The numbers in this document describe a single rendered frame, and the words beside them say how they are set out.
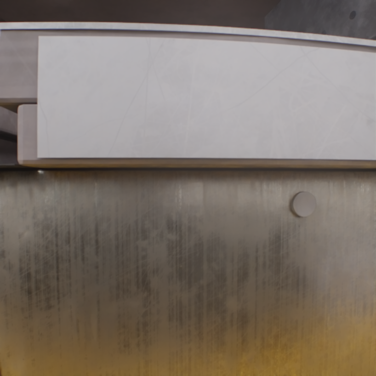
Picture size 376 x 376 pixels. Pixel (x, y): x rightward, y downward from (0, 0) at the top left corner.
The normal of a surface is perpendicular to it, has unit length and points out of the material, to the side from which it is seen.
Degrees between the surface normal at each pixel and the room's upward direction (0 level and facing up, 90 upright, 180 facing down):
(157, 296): 90
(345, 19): 90
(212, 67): 90
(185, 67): 90
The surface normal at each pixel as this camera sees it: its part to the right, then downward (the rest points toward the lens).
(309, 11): -0.96, 0.01
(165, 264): 0.08, 0.02
